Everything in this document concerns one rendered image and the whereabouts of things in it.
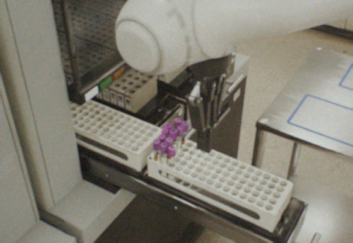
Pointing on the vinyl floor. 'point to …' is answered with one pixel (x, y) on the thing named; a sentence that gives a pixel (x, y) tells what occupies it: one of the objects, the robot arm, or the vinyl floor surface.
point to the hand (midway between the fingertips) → (205, 136)
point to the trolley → (315, 137)
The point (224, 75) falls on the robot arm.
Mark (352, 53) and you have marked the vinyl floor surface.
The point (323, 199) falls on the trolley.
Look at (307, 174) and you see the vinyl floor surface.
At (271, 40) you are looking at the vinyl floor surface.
